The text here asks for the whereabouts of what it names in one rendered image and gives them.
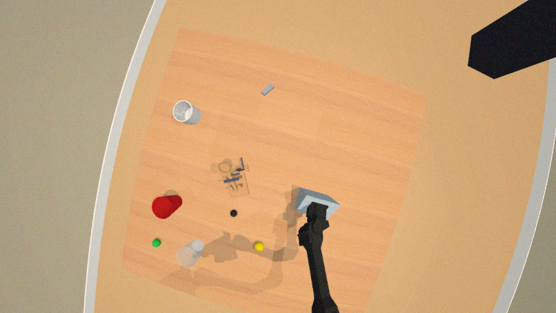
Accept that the white cup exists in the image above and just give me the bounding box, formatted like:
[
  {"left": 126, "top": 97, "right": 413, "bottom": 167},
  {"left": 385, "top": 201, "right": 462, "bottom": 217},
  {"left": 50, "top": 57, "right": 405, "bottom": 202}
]
[{"left": 172, "top": 100, "right": 201, "bottom": 125}]

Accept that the red plastic cup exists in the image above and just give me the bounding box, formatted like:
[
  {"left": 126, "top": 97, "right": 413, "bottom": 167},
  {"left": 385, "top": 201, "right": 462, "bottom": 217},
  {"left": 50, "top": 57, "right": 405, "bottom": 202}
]
[{"left": 152, "top": 195, "right": 182, "bottom": 219}]

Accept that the yellow ball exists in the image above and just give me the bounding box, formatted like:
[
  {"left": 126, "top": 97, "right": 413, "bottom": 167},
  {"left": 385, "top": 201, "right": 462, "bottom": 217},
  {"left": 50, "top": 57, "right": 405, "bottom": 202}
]
[{"left": 255, "top": 242, "right": 264, "bottom": 252}]

